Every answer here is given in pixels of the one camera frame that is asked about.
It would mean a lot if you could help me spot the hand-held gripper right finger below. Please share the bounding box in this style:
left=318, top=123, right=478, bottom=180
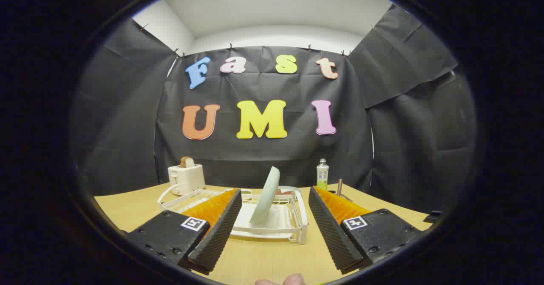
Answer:
left=308, top=186, right=425, bottom=275

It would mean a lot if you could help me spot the black backdrop cloth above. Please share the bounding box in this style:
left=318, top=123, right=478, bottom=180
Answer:
left=70, top=4, right=479, bottom=215

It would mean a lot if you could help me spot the pale green plate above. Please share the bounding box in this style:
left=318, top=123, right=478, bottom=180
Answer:
left=249, top=166, right=281, bottom=226

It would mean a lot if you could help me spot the green label drink bottle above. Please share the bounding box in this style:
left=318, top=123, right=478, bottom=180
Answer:
left=316, top=158, right=330, bottom=191

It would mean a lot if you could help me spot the white wire dish rack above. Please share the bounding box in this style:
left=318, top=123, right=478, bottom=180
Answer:
left=157, top=183, right=309, bottom=245

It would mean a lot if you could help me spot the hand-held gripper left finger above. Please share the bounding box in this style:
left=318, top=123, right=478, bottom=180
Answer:
left=123, top=188, right=243, bottom=276

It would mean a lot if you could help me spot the white toaster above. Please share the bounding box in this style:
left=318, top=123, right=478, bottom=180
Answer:
left=168, top=164, right=206, bottom=196

